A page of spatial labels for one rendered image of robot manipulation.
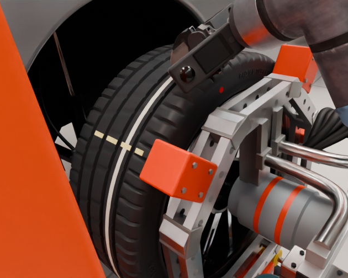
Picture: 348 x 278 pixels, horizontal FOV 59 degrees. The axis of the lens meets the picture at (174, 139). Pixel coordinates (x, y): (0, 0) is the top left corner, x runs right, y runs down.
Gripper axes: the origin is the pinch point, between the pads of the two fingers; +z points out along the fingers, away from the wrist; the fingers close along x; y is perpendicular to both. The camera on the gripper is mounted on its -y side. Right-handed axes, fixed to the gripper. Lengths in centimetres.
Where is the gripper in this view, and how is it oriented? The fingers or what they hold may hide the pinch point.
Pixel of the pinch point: (173, 67)
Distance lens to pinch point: 61.3
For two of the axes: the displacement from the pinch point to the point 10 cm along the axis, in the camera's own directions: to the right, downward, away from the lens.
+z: -5.0, 0.7, 8.6
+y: 6.4, -6.4, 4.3
